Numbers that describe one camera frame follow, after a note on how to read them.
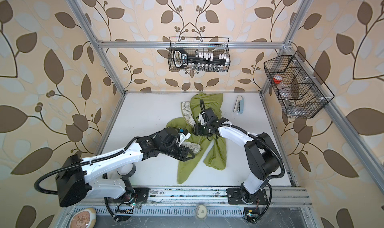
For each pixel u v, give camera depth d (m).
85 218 0.67
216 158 0.81
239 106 1.08
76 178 0.40
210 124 0.69
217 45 0.91
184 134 0.71
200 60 0.84
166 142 0.61
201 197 0.76
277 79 0.81
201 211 0.61
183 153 0.66
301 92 0.73
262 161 0.45
